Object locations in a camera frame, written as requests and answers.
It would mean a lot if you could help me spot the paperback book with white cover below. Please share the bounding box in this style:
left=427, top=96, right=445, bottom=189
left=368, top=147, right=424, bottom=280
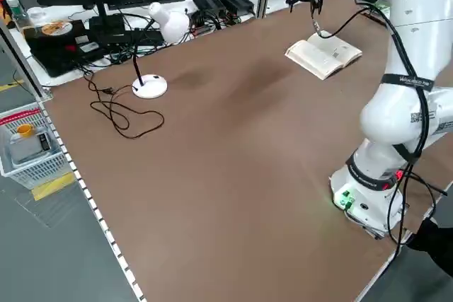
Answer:
left=284, top=31, right=363, bottom=81

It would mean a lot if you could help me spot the white desk lamp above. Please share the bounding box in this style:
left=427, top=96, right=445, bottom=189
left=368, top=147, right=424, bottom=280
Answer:
left=131, top=1, right=190, bottom=100

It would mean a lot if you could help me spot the black dock box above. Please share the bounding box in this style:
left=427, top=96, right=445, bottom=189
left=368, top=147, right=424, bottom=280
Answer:
left=88, top=13, right=127, bottom=36

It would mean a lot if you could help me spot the orange and white tape roll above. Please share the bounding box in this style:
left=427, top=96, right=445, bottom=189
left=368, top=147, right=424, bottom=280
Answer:
left=39, top=21, right=73, bottom=37

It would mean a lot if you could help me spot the black flat case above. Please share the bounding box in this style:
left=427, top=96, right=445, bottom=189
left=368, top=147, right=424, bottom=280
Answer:
left=24, top=21, right=107, bottom=79

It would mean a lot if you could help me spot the clear plastic cup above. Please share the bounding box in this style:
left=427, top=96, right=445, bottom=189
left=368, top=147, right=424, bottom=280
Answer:
left=27, top=6, right=47, bottom=27

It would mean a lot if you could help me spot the person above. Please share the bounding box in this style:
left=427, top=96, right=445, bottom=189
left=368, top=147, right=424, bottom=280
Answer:
left=403, top=216, right=453, bottom=278

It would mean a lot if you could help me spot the clear plastic bottle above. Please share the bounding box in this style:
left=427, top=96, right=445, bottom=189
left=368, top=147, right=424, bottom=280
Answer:
left=5, top=0, right=29, bottom=30

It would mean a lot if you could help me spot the small orange cup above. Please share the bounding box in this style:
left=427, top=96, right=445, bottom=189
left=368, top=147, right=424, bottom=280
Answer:
left=16, top=123, right=34, bottom=139

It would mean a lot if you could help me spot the grey flat box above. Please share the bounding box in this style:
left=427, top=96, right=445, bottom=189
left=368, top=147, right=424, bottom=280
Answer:
left=8, top=134, right=54, bottom=167

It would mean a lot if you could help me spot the white plastic basket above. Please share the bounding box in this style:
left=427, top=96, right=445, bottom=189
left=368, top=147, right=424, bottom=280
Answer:
left=0, top=102, right=68, bottom=190

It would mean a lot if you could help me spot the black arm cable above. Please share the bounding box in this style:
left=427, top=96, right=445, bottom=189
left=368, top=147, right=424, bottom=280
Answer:
left=310, top=4, right=447, bottom=257

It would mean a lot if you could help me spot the black lamp power cable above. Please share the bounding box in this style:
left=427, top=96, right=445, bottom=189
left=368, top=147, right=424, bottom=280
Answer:
left=83, top=70, right=166, bottom=140

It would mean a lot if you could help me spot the grey aluminium frame bar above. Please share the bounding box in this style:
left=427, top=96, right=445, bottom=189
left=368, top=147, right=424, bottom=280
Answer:
left=0, top=21, right=53, bottom=100

